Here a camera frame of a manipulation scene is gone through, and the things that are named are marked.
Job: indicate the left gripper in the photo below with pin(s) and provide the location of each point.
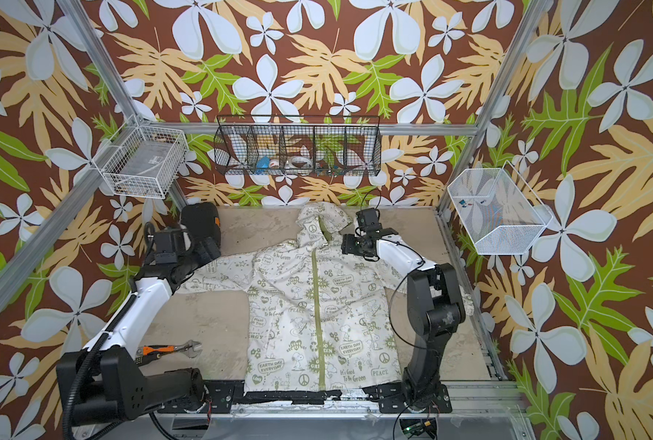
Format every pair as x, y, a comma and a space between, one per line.
207, 258

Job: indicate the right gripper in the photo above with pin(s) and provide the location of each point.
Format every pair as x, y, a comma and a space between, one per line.
348, 244

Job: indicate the white green printed jacket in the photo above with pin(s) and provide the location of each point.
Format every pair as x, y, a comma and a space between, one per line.
318, 319

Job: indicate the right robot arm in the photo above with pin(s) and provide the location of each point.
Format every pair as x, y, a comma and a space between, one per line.
434, 306

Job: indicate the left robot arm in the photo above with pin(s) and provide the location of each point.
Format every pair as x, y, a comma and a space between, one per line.
102, 384

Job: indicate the black plastic case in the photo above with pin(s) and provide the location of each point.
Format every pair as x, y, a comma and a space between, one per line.
202, 222

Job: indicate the white tape roll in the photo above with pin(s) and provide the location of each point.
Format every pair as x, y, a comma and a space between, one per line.
298, 162

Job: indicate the orange adjustable wrench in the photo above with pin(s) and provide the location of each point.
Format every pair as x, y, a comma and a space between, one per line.
147, 354

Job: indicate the blue object in basket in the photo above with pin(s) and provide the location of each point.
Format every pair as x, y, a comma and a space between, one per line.
263, 163

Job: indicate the white mesh basket right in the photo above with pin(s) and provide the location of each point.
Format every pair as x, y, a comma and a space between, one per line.
501, 213

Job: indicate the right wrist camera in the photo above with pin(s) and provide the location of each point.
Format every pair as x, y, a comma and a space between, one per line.
368, 220

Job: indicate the white wire basket left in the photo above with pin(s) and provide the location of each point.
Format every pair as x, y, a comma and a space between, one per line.
143, 161

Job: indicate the black wire basket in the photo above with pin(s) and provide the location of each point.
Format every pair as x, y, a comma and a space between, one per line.
336, 145

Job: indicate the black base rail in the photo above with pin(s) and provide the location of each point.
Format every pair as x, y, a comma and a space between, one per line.
222, 397

